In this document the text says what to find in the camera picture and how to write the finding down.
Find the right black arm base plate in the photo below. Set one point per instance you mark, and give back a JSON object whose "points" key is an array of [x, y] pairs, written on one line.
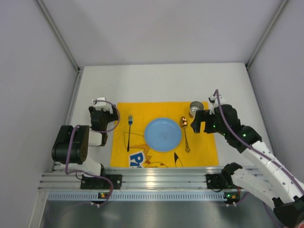
{"points": [[219, 181]]}

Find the yellow Pikachu placemat cloth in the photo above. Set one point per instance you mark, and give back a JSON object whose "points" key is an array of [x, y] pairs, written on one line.
{"points": [[202, 146]]}

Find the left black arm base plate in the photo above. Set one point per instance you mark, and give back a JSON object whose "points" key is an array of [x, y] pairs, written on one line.
{"points": [[93, 183]]}

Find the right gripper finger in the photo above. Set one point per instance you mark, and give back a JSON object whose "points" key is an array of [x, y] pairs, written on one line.
{"points": [[201, 116], [210, 126]]}

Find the blue plastic plate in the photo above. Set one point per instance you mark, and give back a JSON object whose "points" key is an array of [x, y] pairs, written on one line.
{"points": [[162, 134]]}

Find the metal cup with paper sleeve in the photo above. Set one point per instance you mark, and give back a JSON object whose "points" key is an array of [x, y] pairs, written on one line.
{"points": [[194, 107]]}

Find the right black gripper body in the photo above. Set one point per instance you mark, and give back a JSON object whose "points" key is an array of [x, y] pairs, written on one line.
{"points": [[202, 121]]}

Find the perforated grey cable tray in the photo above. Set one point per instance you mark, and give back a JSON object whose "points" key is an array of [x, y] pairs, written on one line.
{"points": [[142, 196]]}

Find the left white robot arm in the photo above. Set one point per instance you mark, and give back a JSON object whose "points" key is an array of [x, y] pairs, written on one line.
{"points": [[71, 145]]}

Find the gold spoon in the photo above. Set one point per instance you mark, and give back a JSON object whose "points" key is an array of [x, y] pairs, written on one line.
{"points": [[184, 124]]}

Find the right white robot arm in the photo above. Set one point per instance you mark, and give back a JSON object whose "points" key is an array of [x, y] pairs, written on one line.
{"points": [[282, 192]]}

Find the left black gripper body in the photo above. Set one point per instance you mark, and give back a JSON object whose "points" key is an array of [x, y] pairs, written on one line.
{"points": [[102, 111]]}

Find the blue metal fork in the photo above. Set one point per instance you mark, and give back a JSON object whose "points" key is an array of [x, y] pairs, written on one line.
{"points": [[130, 122]]}

